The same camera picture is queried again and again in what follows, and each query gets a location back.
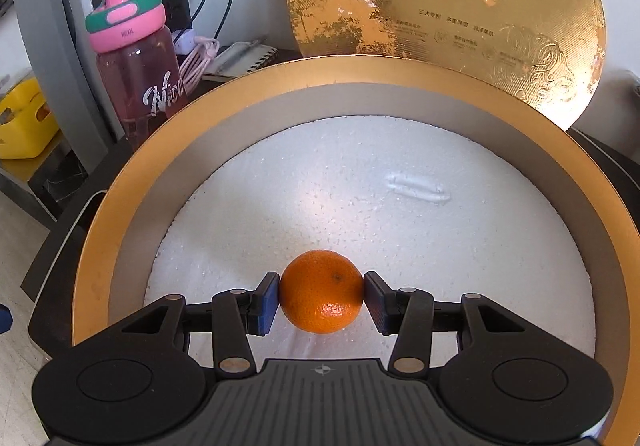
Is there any pink coiled cable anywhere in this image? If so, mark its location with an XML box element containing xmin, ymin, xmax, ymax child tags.
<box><xmin>171</xmin><ymin>29</ymin><xmax>222</xmax><ymax>92</ymax></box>

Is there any pink water bottle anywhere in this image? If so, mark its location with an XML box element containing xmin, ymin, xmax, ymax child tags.
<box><xmin>86</xmin><ymin>0</ymin><xmax>189</xmax><ymax>149</ymax></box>

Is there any silver computer tower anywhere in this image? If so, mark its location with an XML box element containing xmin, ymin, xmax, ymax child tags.
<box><xmin>13</xmin><ymin>0</ymin><xmax>122</xmax><ymax>172</ymax></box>

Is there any spiral notebook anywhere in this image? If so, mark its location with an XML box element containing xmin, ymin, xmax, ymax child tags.
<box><xmin>203</xmin><ymin>41</ymin><xmax>278</xmax><ymax>82</ymax></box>

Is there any yellow plastic crate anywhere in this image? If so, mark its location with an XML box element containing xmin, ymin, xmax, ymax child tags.
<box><xmin>0</xmin><ymin>78</ymin><xmax>60</xmax><ymax>160</ymax></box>

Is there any gold box base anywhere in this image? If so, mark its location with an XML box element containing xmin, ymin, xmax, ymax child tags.
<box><xmin>72</xmin><ymin>55</ymin><xmax>639</xmax><ymax>445</ymax></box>

